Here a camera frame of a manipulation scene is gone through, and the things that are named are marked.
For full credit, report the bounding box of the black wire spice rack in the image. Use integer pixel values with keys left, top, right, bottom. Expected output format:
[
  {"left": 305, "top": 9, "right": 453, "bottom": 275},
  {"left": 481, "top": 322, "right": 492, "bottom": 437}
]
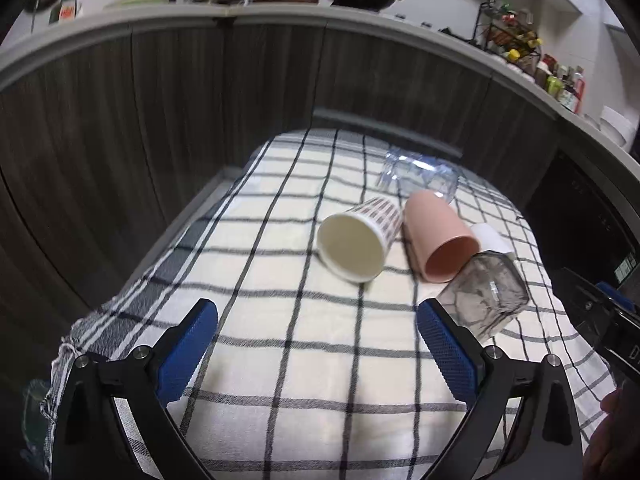
[{"left": 469, "top": 0, "right": 545, "bottom": 68}]

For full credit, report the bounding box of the dark wood kitchen cabinet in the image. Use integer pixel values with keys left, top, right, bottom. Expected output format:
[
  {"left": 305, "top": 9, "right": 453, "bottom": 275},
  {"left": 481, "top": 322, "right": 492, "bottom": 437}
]
[{"left": 0, "top": 15, "right": 561, "bottom": 361}]

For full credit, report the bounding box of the white bowl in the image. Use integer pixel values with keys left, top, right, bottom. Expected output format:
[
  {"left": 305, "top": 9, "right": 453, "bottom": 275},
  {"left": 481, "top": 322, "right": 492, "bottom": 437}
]
[{"left": 596, "top": 105, "right": 637, "bottom": 147}]

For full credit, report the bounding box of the patterned paper cup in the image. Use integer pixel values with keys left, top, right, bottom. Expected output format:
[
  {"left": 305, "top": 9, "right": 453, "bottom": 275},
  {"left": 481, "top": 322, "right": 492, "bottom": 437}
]
[{"left": 317, "top": 197, "right": 404, "bottom": 283}]

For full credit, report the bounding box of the person's right hand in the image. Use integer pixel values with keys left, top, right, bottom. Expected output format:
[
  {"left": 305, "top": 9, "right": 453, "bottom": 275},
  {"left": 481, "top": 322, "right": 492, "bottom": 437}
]
[{"left": 582, "top": 389, "right": 640, "bottom": 480}]

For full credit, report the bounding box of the pink plastic cup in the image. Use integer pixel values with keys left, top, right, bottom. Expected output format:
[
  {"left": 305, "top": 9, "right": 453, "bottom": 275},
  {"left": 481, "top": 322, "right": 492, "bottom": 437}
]
[{"left": 403, "top": 190, "right": 482, "bottom": 282}]

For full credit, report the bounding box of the group of seasoning bottles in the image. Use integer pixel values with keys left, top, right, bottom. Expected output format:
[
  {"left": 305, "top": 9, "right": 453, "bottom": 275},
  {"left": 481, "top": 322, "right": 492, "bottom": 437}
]
[{"left": 534, "top": 54, "right": 587, "bottom": 115}]

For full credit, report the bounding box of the black white checkered cloth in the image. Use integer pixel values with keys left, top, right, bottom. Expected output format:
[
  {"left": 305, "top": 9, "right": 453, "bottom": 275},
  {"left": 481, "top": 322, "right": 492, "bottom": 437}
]
[{"left": 42, "top": 127, "right": 621, "bottom": 480}]

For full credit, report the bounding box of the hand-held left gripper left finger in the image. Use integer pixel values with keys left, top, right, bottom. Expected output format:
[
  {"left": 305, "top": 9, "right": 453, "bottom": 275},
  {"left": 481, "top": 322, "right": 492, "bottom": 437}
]
[{"left": 51, "top": 298, "right": 219, "bottom": 480}]

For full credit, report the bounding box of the white cup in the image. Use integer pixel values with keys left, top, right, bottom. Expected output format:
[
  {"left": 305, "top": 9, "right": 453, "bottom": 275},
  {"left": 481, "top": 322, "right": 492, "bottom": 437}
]
[{"left": 470, "top": 224, "right": 513, "bottom": 256}]

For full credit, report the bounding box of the clear plastic cup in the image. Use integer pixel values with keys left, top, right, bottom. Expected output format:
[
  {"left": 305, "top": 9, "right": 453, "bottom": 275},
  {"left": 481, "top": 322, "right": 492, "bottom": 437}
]
[{"left": 376, "top": 147, "right": 460, "bottom": 204}]

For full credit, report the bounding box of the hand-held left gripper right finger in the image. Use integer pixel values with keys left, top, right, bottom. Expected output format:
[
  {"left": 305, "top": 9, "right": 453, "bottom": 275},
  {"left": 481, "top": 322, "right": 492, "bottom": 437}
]
[{"left": 416, "top": 298, "right": 584, "bottom": 480}]

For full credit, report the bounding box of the black built-in oven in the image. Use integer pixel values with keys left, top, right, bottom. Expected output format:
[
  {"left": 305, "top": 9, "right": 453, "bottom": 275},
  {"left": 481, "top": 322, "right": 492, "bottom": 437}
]
[{"left": 522, "top": 147, "right": 640, "bottom": 291}]

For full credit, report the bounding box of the grey faceted glass cup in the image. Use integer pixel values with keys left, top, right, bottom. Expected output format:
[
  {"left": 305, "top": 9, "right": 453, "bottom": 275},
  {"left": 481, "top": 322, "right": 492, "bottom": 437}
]
[{"left": 436, "top": 251, "right": 531, "bottom": 341}]

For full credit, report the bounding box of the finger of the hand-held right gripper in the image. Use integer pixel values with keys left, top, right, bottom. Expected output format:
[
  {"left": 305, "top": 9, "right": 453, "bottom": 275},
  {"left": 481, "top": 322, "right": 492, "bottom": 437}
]
[
  {"left": 595, "top": 281, "right": 632, "bottom": 311},
  {"left": 550, "top": 267, "right": 612, "bottom": 348}
]

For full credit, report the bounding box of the green red packet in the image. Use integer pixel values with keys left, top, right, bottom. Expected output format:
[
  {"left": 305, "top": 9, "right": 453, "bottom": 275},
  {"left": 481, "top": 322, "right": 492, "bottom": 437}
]
[{"left": 49, "top": 2, "right": 82, "bottom": 24}]

